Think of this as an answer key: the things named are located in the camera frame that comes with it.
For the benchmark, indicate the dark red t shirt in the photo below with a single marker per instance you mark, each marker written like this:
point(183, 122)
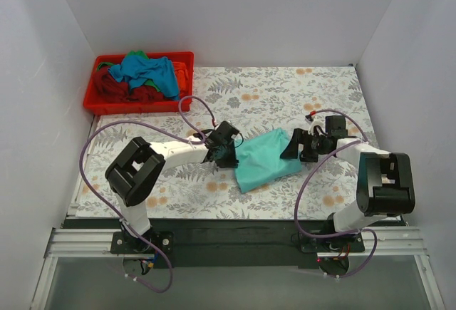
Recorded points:
point(112, 91)

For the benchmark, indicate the orange t shirt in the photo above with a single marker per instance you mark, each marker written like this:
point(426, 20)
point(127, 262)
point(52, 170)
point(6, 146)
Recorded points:
point(183, 79)

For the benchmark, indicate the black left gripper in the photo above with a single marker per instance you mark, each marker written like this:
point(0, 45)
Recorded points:
point(225, 157)

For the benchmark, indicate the floral table mat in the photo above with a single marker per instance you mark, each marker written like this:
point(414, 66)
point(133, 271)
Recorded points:
point(255, 100)

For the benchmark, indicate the mint green t shirt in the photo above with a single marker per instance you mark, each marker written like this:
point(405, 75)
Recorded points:
point(260, 162)

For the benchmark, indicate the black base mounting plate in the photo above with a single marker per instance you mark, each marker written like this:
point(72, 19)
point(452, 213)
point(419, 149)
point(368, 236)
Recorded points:
point(244, 243)

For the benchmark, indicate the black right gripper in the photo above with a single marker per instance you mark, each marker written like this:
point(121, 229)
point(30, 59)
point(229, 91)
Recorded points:
point(301, 145)

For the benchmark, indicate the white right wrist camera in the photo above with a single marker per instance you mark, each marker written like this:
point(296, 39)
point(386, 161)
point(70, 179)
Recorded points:
point(316, 126)

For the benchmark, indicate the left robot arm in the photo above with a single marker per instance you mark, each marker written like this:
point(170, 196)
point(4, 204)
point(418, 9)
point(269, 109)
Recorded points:
point(135, 171)

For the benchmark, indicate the blue t shirt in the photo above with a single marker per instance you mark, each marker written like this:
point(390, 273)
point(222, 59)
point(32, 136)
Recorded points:
point(171, 91)

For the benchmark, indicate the aluminium frame rail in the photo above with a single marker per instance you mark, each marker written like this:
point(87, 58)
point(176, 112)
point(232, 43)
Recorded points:
point(392, 241)

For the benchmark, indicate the red plastic bin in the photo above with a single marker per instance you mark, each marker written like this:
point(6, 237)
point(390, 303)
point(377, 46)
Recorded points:
point(94, 103)

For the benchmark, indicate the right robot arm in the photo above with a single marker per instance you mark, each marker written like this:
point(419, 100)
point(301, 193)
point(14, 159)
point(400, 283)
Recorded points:
point(384, 185)

